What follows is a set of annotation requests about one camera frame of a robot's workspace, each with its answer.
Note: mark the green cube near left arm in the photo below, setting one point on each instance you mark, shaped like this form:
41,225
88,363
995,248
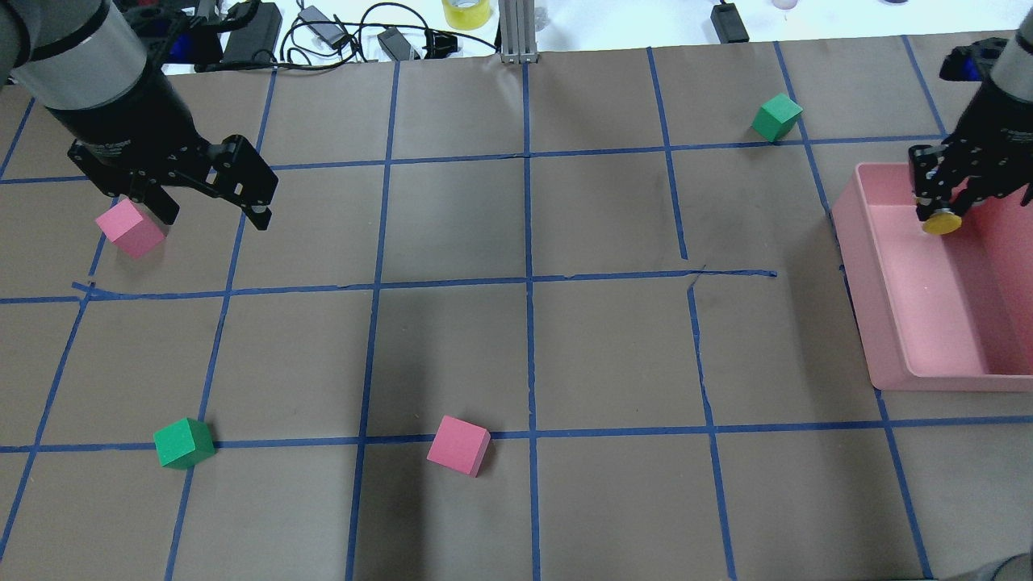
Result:
184,443

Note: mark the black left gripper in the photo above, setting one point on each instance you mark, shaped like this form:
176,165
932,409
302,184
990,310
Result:
121,121

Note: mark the aluminium frame post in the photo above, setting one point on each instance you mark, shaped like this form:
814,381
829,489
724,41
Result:
518,42

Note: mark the pink cube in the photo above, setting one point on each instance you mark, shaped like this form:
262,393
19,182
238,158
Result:
134,232
459,445

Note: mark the yellow tape roll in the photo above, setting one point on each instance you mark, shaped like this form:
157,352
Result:
466,15

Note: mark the yellow push button switch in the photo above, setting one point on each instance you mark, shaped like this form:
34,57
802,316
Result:
942,222

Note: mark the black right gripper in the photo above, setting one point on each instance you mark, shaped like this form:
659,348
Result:
991,113

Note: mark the pink cube centre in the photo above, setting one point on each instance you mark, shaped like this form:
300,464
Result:
459,445

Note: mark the pink cube far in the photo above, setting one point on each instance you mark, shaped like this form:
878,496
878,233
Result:
134,232

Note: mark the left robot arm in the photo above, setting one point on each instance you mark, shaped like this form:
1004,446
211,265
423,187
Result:
73,55

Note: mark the green cube near bin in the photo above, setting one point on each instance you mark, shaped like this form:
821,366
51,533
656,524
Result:
776,117

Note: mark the pink plastic bin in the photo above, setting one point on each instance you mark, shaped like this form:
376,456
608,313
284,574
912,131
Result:
947,313

